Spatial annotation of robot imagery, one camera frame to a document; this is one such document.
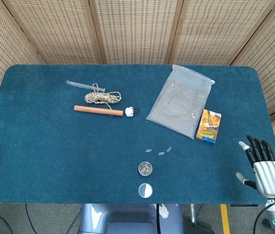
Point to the woven bamboo folding screen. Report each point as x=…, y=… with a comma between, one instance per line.
x=137, y=31

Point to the round tub of paper clips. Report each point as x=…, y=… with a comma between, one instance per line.
x=145, y=168

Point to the yellow cardboard box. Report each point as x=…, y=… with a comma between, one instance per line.
x=208, y=128

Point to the brown wooden stick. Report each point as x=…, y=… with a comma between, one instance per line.
x=98, y=111

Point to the clear plastic tube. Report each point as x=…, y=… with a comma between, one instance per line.
x=79, y=84

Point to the translucent zip plastic bag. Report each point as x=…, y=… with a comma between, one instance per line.
x=179, y=102

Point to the grey robot torso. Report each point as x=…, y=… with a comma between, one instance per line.
x=127, y=219

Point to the clear round jar lid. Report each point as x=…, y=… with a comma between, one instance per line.
x=145, y=190

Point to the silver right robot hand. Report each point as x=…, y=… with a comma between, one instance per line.
x=269, y=175

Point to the metal table leg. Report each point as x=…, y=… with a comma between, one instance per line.
x=194, y=213

